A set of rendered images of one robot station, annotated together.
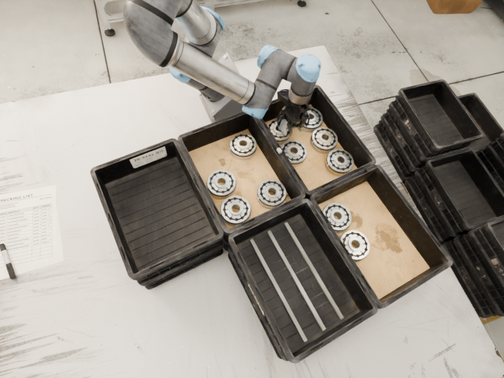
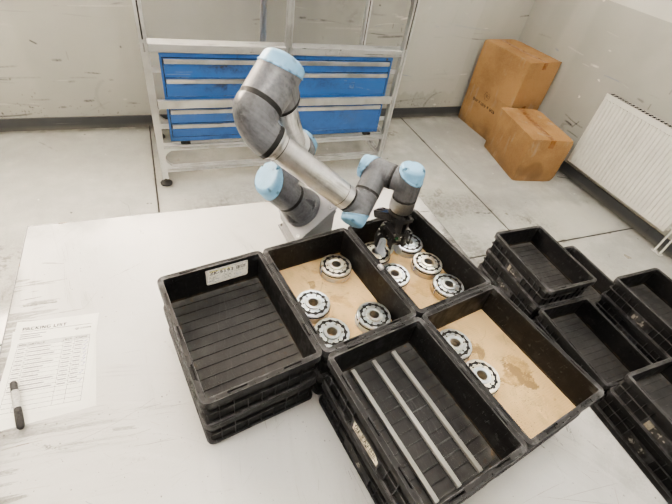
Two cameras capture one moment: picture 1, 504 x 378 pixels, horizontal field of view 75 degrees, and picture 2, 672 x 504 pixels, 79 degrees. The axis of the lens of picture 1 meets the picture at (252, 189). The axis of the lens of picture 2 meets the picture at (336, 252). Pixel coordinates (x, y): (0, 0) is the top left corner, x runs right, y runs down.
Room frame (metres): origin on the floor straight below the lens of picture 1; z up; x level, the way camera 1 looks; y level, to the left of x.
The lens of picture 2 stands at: (-0.27, 0.08, 1.79)
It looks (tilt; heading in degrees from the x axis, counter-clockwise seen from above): 43 degrees down; 0
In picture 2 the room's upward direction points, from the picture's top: 11 degrees clockwise
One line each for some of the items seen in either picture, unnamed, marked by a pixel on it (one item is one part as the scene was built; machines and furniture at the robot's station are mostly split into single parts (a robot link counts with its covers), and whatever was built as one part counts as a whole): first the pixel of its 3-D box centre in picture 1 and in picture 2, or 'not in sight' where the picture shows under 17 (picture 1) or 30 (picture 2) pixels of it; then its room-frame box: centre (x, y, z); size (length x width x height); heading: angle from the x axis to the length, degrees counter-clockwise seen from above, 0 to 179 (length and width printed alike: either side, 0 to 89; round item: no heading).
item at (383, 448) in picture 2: (300, 272); (421, 401); (0.23, -0.19, 0.92); 0.40 x 0.30 x 0.02; 37
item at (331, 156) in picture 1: (340, 160); (448, 285); (0.69, -0.31, 0.86); 0.10 x 0.10 x 0.01
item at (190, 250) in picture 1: (155, 202); (236, 317); (0.36, 0.29, 0.92); 0.40 x 0.30 x 0.02; 37
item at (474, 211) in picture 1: (450, 199); (574, 358); (0.92, -1.10, 0.31); 0.40 x 0.30 x 0.34; 28
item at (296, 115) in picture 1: (296, 110); (397, 225); (0.77, -0.10, 0.99); 0.09 x 0.08 x 0.12; 31
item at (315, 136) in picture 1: (325, 138); (427, 262); (0.77, -0.24, 0.86); 0.10 x 0.10 x 0.01
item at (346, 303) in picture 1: (296, 276); (415, 411); (0.23, -0.19, 0.87); 0.40 x 0.30 x 0.11; 37
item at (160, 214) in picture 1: (158, 208); (236, 329); (0.36, 0.29, 0.87); 0.40 x 0.30 x 0.11; 37
